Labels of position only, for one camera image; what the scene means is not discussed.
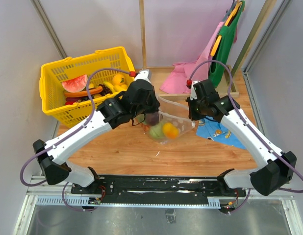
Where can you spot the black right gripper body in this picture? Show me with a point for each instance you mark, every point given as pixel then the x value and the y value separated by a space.
pixel 196 109

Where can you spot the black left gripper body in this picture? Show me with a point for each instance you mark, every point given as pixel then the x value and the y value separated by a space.
pixel 150 106

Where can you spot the dark purple mangosteen toy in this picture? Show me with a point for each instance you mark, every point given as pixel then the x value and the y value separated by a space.
pixel 152 119

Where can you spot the green cabbage toy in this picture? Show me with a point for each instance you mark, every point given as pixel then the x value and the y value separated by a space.
pixel 156 132

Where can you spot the clear zip top bag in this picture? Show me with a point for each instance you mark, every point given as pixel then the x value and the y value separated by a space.
pixel 169 111

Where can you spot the yellow mango toy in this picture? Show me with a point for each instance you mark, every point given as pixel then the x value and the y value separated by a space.
pixel 170 131

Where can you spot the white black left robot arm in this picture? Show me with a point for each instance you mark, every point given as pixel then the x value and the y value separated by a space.
pixel 53 157

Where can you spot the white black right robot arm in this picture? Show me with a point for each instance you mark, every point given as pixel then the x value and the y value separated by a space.
pixel 274 167

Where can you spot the yellow lemon toy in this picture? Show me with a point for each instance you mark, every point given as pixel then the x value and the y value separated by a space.
pixel 119 88

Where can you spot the blue cartoon print cloth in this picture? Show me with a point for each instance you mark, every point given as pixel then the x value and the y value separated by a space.
pixel 214 131

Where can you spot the orange fruit toy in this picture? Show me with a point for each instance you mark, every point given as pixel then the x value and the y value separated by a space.
pixel 118 79

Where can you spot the green cloth garment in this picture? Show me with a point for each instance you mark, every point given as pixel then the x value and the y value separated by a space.
pixel 228 33

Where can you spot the dark grape bunch toy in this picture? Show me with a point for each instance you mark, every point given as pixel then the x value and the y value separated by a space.
pixel 105 90

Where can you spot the pink cloth garment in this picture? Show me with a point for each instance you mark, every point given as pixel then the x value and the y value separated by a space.
pixel 176 81

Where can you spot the yellow banana toy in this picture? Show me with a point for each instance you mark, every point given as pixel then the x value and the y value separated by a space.
pixel 109 86

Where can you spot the yellow clothes hanger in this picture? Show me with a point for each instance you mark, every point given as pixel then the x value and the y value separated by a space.
pixel 216 46

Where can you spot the orange hot dog toy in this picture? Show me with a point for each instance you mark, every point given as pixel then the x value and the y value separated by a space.
pixel 84 93

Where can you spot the watermelon slice toy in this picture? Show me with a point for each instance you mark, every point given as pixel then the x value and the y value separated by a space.
pixel 75 85

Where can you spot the red chili pepper toy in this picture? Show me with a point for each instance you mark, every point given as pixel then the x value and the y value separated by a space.
pixel 72 100

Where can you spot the yellow plastic shopping basket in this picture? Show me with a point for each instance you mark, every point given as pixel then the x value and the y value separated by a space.
pixel 54 73

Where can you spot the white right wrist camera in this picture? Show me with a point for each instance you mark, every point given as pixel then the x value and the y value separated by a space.
pixel 191 85

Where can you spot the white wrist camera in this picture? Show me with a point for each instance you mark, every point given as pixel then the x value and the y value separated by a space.
pixel 191 85
pixel 142 74

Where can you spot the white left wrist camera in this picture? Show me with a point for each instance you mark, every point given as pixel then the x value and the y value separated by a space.
pixel 142 74

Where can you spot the wooden clothes rack frame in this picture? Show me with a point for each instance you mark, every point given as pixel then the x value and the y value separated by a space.
pixel 178 30

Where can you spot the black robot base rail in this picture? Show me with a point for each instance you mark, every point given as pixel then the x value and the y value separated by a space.
pixel 159 191

